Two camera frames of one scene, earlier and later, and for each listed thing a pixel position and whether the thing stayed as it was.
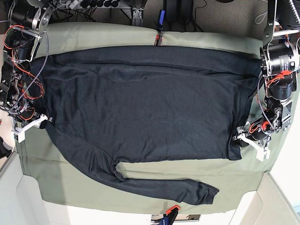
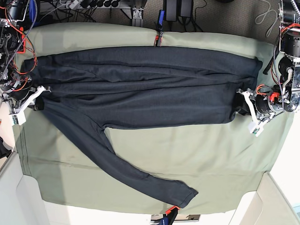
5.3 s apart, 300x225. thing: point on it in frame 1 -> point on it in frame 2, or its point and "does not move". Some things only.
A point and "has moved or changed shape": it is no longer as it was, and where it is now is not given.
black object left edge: (4, 151) does not move
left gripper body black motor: (258, 130) -> (268, 100)
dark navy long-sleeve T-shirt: (153, 103) has moved or changed shape
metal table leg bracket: (137, 12) does not move
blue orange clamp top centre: (159, 38) does not move
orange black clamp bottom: (169, 216) does not move
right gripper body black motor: (26, 114) -> (18, 90)
